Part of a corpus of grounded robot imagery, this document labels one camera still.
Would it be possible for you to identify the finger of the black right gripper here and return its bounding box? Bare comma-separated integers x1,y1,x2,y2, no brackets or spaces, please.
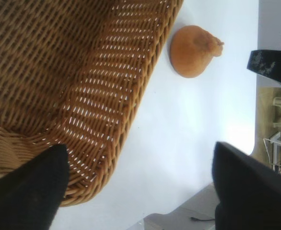
247,49,281,93

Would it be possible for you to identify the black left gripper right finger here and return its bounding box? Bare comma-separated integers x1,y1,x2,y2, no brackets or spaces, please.
211,141,281,230

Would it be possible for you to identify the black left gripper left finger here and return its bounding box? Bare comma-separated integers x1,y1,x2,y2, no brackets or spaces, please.
0,143,70,230

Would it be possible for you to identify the white wire rack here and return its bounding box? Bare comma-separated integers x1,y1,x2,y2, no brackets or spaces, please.
262,130,281,180

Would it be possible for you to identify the woven wicker basket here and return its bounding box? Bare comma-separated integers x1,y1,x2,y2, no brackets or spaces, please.
0,0,186,208

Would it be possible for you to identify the orange fruit with stem bump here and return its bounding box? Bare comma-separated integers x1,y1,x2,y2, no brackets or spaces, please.
169,25,225,79

